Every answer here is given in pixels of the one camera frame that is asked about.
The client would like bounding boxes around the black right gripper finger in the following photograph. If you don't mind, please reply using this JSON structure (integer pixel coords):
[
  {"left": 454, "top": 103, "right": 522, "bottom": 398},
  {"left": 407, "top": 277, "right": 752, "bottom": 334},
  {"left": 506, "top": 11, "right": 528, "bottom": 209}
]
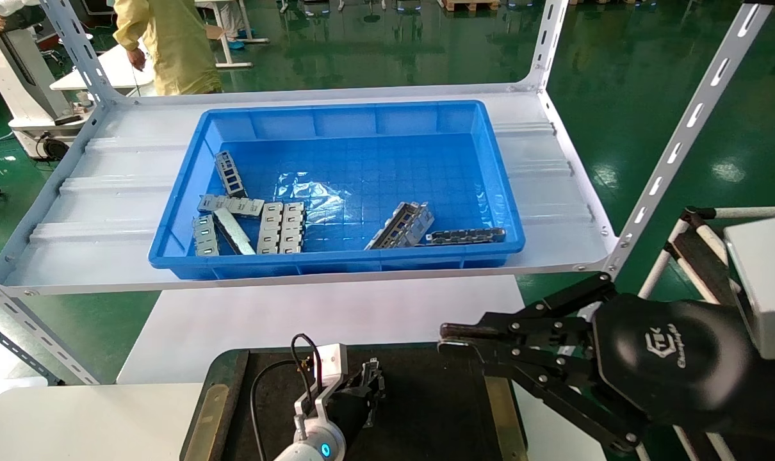
[
  {"left": 438, "top": 271, "right": 620, "bottom": 344},
  {"left": 437, "top": 339, "right": 652, "bottom": 457}
]

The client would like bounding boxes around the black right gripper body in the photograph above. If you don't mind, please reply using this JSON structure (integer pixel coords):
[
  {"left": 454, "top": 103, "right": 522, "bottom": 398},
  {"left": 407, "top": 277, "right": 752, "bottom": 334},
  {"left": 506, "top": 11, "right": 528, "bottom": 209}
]
[{"left": 591, "top": 292, "right": 775, "bottom": 439}]

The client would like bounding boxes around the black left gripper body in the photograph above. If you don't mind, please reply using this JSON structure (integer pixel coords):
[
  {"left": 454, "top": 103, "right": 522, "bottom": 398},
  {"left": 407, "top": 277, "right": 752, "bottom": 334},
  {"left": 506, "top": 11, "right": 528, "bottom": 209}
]
[{"left": 325, "top": 383, "right": 380, "bottom": 459}]

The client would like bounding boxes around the black container tray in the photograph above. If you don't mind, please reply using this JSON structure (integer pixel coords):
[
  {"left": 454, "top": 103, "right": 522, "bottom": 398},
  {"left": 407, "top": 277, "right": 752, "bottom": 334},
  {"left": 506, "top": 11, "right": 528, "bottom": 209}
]
[{"left": 180, "top": 344, "right": 529, "bottom": 461}]

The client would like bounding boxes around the shiny metal strip part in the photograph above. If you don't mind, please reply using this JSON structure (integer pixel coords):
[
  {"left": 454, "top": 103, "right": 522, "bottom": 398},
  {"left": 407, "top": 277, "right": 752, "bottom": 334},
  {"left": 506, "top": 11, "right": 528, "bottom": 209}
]
[{"left": 212, "top": 207, "right": 257, "bottom": 256}]

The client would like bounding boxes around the short grey metal slotted part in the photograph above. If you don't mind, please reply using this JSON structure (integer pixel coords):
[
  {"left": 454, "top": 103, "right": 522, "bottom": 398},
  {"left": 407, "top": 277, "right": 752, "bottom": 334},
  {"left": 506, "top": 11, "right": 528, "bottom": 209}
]
[{"left": 192, "top": 214, "right": 221, "bottom": 257}]

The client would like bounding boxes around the flat grey metal plate part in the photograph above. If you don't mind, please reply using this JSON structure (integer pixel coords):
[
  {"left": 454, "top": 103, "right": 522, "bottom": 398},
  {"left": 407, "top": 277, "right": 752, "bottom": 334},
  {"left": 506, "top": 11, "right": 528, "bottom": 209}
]
[{"left": 197, "top": 193, "right": 266, "bottom": 219}]

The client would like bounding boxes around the clear plastic film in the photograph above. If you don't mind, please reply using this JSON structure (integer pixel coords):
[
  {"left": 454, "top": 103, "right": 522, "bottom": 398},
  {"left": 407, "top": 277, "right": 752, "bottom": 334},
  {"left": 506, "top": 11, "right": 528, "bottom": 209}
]
[{"left": 277, "top": 170, "right": 347, "bottom": 225}]

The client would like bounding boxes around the blue plastic bin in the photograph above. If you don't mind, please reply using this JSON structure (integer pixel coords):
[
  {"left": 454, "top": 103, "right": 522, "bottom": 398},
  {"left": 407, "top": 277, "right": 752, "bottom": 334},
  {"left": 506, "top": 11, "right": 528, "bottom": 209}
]
[{"left": 148, "top": 100, "right": 526, "bottom": 281}]

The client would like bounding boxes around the white metal shelf rack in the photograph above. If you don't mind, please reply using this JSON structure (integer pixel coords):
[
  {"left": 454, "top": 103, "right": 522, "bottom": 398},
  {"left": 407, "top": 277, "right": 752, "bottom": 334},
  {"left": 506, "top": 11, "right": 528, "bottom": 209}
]
[{"left": 0, "top": 0, "right": 775, "bottom": 386}]

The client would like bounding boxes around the wooden pallet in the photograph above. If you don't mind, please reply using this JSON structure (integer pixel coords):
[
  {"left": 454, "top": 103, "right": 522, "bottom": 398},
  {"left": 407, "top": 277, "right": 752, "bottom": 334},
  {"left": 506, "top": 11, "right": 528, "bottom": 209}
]
[{"left": 441, "top": 0, "right": 501, "bottom": 13}]

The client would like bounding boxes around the person in yellow coat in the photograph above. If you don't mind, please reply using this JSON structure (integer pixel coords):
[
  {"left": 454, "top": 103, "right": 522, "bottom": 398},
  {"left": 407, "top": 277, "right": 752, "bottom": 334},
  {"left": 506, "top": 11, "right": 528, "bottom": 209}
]
[{"left": 113, "top": 0, "right": 224, "bottom": 97}]

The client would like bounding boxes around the white work table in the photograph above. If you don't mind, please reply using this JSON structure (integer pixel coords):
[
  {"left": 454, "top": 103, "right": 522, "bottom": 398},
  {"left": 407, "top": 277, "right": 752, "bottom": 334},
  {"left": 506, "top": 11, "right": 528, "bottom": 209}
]
[{"left": 49, "top": 44, "right": 158, "bottom": 91}]

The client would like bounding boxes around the white machine stand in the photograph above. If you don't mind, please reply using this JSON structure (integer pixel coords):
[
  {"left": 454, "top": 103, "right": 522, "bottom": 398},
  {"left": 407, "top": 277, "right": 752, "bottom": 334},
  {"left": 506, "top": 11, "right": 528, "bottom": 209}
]
[{"left": 0, "top": 0, "right": 97, "bottom": 161}]

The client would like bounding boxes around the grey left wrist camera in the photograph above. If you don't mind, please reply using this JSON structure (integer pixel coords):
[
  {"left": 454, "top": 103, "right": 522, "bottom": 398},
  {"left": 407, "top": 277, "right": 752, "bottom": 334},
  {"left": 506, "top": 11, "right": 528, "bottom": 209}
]
[{"left": 294, "top": 343, "right": 350, "bottom": 442}]

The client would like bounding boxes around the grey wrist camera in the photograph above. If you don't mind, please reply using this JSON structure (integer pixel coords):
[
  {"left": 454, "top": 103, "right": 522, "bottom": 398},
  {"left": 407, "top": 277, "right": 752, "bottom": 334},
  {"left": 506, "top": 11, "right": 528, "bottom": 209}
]
[
  {"left": 723, "top": 214, "right": 775, "bottom": 360},
  {"left": 294, "top": 343, "right": 350, "bottom": 442}
]

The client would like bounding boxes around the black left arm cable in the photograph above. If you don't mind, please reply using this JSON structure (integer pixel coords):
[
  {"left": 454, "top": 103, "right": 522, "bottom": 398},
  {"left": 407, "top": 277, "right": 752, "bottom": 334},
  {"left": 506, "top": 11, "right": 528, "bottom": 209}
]
[{"left": 249, "top": 332, "right": 322, "bottom": 461}]

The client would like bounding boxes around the white tube cart frame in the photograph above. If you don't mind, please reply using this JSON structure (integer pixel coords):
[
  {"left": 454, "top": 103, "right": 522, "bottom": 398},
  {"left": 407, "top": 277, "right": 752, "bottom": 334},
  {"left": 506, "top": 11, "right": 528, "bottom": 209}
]
[{"left": 634, "top": 205, "right": 775, "bottom": 461}]

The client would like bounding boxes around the dark metal chain strip part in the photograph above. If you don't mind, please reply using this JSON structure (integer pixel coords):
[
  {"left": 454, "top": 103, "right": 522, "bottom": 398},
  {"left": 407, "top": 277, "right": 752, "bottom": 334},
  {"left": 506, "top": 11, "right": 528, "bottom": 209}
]
[{"left": 424, "top": 227, "right": 507, "bottom": 247}]

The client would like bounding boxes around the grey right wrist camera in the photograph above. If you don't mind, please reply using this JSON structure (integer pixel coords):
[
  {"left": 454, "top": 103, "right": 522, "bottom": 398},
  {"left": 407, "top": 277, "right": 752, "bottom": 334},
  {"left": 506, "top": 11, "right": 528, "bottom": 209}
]
[{"left": 723, "top": 214, "right": 775, "bottom": 360}]

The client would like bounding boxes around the large grey metal bracket part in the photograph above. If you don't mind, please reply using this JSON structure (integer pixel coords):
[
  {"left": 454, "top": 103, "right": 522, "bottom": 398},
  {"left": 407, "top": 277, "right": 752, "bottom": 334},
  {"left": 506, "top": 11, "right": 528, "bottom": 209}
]
[{"left": 364, "top": 201, "right": 436, "bottom": 251}]

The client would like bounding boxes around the upright grey metal bracket part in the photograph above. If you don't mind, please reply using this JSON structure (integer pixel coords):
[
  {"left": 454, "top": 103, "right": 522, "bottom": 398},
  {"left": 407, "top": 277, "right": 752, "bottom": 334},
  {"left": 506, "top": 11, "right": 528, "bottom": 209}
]
[{"left": 214, "top": 150, "right": 249, "bottom": 198}]

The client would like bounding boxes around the white desk leg frame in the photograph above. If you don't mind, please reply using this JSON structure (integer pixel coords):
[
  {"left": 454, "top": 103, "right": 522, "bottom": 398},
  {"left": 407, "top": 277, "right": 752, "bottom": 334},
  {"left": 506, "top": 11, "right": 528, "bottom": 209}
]
[{"left": 213, "top": 0, "right": 270, "bottom": 70}]

